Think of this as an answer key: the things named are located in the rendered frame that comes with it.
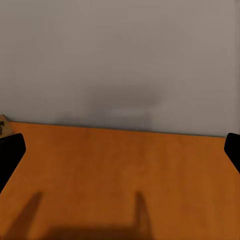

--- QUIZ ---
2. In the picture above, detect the mousetrap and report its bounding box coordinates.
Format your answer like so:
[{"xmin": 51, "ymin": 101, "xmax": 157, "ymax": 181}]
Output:
[{"xmin": 0, "ymin": 114, "xmax": 15, "ymax": 139}]

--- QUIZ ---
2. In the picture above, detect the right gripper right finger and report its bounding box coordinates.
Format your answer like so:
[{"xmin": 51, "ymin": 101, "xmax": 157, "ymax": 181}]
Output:
[{"xmin": 224, "ymin": 133, "xmax": 240, "ymax": 173}]

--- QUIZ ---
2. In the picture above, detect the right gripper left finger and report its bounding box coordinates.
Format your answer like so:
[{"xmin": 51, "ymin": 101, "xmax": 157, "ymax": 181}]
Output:
[{"xmin": 0, "ymin": 133, "xmax": 26, "ymax": 193}]

